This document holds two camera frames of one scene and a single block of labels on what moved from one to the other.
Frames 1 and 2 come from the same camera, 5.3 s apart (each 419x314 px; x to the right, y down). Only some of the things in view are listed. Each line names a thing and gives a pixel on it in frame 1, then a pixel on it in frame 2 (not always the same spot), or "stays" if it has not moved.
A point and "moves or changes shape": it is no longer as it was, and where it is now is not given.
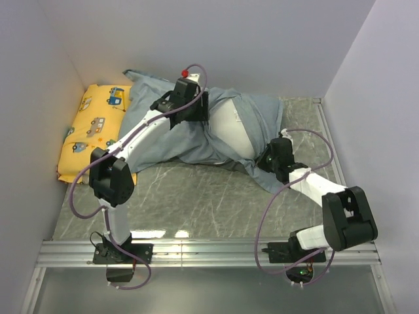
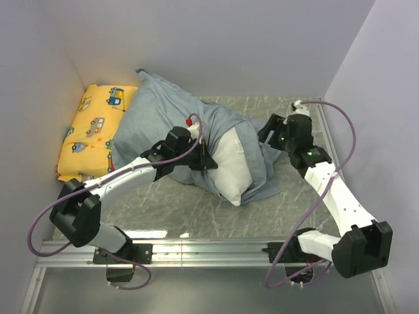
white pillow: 228,128 -> 232,176
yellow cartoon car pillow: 95,123 stays
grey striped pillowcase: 192,141 moves or changes shape
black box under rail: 121,275 stays
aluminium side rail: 336,167 stays
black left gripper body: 200,113 -> 196,159
